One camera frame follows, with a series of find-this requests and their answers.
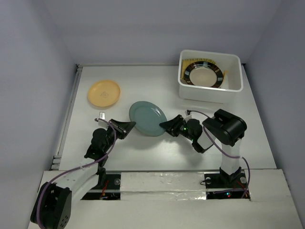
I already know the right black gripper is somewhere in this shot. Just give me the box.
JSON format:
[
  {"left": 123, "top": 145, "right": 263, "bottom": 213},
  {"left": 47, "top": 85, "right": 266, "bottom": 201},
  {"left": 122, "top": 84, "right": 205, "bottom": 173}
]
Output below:
[{"left": 160, "top": 114, "right": 195, "bottom": 141}]

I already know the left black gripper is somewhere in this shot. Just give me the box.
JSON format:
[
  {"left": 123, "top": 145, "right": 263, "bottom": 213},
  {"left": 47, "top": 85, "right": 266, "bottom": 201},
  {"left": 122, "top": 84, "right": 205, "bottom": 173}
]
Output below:
[{"left": 102, "top": 119, "right": 135, "bottom": 153}]

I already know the teal round plate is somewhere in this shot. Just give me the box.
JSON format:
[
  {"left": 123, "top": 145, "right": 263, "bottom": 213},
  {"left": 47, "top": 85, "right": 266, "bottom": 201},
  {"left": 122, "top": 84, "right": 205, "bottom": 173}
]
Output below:
[{"left": 129, "top": 101, "right": 167, "bottom": 137}]

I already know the yellow woven bamboo tray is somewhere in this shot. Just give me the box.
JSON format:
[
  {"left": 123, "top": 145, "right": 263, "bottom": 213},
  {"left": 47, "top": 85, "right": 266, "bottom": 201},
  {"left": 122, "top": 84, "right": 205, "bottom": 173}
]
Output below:
[{"left": 180, "top": 58, "right": 216, "bottom": 80}]

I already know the dark round patterned plate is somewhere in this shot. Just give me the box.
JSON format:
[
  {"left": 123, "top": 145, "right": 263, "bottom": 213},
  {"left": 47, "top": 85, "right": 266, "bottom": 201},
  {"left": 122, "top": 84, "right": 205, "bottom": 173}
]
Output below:
[{"left": 183, "top": 61, "right": 224, "bottom": 88}]

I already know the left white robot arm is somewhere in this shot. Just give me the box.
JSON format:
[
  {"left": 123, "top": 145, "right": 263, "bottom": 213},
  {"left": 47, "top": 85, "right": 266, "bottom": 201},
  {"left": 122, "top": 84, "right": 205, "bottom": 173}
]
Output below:
[{"left": 30, "top": 119, "right": 136, "bottom": 229}]

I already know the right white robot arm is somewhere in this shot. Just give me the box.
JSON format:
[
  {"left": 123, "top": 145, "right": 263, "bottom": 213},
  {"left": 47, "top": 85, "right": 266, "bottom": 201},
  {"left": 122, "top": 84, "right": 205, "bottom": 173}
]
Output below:
[{"left": 159, "top": 109, "right": 250, "bottom": 189}]

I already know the white plastic bin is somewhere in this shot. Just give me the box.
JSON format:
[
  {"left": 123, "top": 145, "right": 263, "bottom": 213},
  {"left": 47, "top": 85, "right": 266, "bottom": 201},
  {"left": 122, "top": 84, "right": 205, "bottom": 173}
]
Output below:
[{"left": 178, "top": 50, "right": 244, "bottom": 103}]

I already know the yellow round plate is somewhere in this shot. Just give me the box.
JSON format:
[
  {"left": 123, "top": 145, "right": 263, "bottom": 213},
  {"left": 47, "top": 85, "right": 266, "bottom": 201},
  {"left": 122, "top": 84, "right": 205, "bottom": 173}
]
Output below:
[{"left": 88, "top": 80, "right": 121, "bottom": 107}]

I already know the silver foil taped panel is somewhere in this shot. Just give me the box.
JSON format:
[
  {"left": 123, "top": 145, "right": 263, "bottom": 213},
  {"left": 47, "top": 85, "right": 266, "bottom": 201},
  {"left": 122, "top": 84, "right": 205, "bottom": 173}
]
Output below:
[{"left": 120, "top": 172, "right": 206, "bottom": 201}]

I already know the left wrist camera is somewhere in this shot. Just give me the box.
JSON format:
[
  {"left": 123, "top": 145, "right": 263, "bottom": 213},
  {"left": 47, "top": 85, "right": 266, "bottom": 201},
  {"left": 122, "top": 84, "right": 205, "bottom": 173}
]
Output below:
[{"left": 94, "top": 112, "right": 106, "bottom": 125}]

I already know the aluminium frame rail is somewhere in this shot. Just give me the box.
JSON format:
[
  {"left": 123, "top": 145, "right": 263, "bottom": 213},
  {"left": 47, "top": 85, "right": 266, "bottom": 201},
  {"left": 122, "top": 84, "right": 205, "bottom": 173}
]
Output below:
[{"left": 49, "top": 64, "right": 83, "bottom": 171}]

